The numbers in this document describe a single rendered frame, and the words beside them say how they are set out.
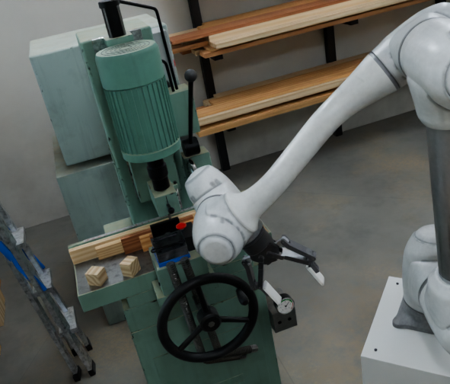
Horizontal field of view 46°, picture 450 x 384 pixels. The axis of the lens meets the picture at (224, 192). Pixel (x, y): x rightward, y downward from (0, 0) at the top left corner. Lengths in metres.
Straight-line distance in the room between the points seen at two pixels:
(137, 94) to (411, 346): 0.98
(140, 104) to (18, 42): 2.42
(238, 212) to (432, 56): 0.46
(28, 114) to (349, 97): 3.00
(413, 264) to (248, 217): 0.53
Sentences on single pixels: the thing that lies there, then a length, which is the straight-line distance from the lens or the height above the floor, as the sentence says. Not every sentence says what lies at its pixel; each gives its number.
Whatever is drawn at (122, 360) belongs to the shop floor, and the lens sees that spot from 2.71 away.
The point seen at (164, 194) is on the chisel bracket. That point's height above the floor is 1.07.
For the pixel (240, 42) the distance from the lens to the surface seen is 3.47.
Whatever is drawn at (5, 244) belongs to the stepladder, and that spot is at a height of 0.76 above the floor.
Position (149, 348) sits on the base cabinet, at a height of 0.63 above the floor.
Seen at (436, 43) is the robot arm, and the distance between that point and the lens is 1.02.
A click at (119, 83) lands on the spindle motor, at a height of 1.43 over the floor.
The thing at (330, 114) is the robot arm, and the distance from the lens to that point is 1.18.
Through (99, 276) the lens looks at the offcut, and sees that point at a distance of 1.59.
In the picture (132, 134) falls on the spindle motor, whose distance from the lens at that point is 1.51.
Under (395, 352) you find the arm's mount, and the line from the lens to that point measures 1.52.
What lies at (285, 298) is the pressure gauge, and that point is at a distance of 1.71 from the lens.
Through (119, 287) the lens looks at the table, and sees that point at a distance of 1.60.
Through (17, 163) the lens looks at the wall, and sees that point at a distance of 4.03.
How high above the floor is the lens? 1.77
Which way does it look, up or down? 27 degrees down
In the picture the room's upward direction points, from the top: 11 degrees counter-clockwise
